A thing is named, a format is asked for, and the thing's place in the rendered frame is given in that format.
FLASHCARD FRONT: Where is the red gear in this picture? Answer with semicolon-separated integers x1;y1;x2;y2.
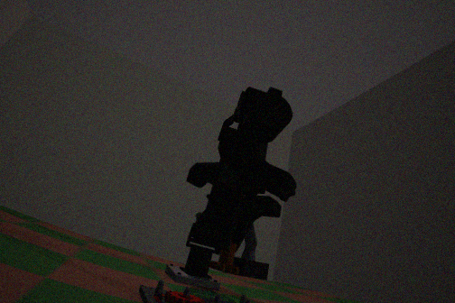
164;290;205;303

